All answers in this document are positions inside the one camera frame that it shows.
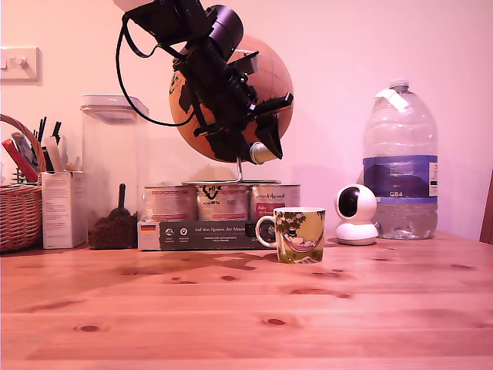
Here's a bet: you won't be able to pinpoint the white wall light switch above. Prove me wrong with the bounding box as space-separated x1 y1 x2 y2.
0 46 42 84

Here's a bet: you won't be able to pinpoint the blue packet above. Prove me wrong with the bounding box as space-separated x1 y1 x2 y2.
11 132 39 170

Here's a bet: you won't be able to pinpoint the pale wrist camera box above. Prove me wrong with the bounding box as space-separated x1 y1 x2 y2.
230 49 260 92

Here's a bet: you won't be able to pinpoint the dark scoop in jar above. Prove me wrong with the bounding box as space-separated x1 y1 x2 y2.
117 183 129 217

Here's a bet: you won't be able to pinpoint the white upright carton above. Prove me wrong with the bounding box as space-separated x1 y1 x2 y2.
41 171 88 250

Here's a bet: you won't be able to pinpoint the dark coffee beans heap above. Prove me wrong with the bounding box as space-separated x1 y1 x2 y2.
87 210 139 250

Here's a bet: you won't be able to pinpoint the short black arm cable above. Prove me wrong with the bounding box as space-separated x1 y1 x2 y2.
125 18 170 59

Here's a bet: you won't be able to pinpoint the silver coffee capsule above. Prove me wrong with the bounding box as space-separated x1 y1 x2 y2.
249 141 273 166

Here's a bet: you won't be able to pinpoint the dark flat printed carton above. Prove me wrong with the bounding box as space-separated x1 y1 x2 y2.
137 220 279 251

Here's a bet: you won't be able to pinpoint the black looping arm cable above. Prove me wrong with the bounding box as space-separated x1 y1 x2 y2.
115 9 189 128

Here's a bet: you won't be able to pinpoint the clear storage jar with lid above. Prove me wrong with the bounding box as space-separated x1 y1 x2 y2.
80 94 150 250

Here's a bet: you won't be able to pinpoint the small white round camera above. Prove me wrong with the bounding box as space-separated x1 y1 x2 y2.
334 183 380 246

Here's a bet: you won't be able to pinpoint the large clear water bottle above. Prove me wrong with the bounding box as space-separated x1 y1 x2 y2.
362 78 439 241

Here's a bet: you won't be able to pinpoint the wicker basket with handle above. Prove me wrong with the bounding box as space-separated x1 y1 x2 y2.
0 113 44 254

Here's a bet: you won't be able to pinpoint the red packet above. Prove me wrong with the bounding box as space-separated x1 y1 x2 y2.
1 139 39 183

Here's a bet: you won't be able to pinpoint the orange globe on metal stand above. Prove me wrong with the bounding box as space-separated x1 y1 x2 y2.
168 33 295 187

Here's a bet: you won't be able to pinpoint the green illustrated coffee mug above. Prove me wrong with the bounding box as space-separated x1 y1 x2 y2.
255 207 327 265

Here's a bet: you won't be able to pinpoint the white paper packets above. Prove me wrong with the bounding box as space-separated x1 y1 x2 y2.
40 135 84 173

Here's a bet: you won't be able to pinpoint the labelled metal tin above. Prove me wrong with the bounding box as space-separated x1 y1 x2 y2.
250 183 301 221
196 183 252 222
144 184 199 223

